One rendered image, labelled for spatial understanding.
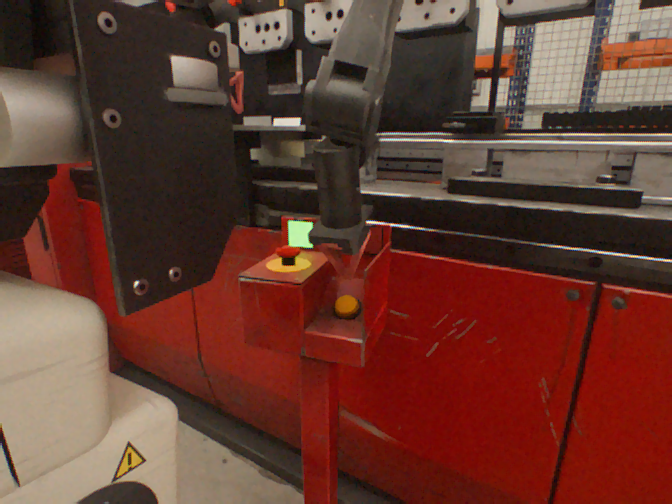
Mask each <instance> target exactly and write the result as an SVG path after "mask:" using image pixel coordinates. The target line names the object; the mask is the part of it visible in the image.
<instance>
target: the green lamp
mask: <svg viewBox="0 0 672 504"><path fill-rule="evenodd" d="M311 229H312V223H311V222H297V221H288V230H289V246H298V247H310V248H312V247H313V246H312V245H310V243H309V239H308V233H309V232H310V231H311Z"/></svg>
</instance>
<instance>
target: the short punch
mask: <svg viewBox="0 0 672 504"><path fill-rule="evenodd" d="M265 64H266V85H267V86H269V95H281V94H293V93H297V92H300V84H303V67H301V64H302V51H299V50H290V51H283V52H275V53H268V54H265Z"/></svg>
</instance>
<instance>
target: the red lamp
mask: <svg viewBox="0 0 672 504"><path fill-rule="evenodd" d="M369 232H371V235H369V237H368V240H367V242H366V246H365V248H364V250H363V253H375V254H379V252H380V249H381V229H380V228H369Z"/></svg>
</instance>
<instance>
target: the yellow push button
mask: <svg viewBox="0 0 672 504"><path fill-rule="evenodd" d="M334 309H335V312H336V314H337V315H339V316H340V317H342V318H350V317H352V316H355V315H356V314H357V313H358V311H359V303H358V300H357V299H356V298H355V297H353V296H350V295H345V296H342V297H340V298H339V299H337V300H336V301H335V303H334Z"/></svg>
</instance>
